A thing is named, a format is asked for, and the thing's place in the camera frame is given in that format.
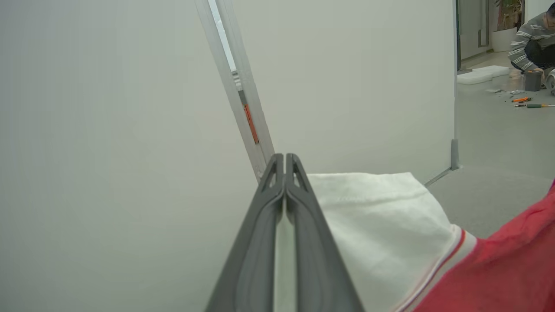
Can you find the person in striped sweater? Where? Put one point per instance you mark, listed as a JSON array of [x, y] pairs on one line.
[[527, 39]]

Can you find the grey aluminium partition post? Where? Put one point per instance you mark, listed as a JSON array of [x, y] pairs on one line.
[[243, 95]]

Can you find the white plant pot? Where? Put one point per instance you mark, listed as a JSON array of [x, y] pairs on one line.
[[503, 40]]

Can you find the white foam slab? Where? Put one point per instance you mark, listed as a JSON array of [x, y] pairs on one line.
[[473, 78], [494, 70]]

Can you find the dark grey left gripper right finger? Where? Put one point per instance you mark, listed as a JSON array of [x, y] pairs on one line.
[[318, 268]]

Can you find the green potted plant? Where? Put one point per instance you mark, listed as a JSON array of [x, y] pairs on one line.
[[509, 13]]

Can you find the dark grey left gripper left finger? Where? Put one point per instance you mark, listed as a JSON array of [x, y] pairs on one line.
[[249, 260]]

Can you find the small grey container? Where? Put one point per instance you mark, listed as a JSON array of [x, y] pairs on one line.
[[533, 81]]

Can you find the red jersey with white sleeves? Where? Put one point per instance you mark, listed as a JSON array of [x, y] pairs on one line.
[[381, 225]]

